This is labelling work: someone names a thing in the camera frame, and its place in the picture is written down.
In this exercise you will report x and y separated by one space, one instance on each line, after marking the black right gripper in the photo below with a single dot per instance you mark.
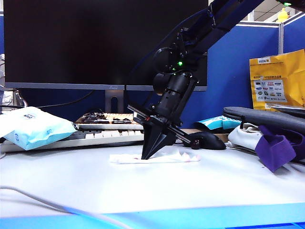
174 102

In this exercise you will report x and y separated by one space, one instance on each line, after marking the white wet wipe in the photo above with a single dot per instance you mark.
166 158

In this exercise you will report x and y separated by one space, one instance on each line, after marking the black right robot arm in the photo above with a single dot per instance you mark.
214 21

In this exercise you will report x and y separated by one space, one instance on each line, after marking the gold plastic cherry tray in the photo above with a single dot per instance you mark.
107 119

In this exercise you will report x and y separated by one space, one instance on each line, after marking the blue wet wipes pack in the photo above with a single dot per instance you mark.
35 130

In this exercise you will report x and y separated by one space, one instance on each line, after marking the white grey keyboard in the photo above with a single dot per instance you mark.
107 138

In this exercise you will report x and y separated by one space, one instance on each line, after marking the grey monitor stand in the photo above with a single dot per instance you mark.
114 100

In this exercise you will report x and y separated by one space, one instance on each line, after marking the black computer mouse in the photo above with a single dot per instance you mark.
212 142

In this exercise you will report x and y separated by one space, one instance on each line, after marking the small blue white packet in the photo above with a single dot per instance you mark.
219 122

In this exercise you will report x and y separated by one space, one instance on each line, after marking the white cloth bag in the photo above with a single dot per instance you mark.
245 138

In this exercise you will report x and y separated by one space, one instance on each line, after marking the grey laptop sleeve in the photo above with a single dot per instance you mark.
262 117

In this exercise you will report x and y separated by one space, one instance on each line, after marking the purple cloth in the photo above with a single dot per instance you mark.
276 148

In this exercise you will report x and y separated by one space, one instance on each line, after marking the black computer monitor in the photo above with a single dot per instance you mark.
47 47

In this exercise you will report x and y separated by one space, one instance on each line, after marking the yellow printed envelope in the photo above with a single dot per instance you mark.
290 71

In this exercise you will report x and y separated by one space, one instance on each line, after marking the yellow rubber duck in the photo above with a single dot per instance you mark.
283 14

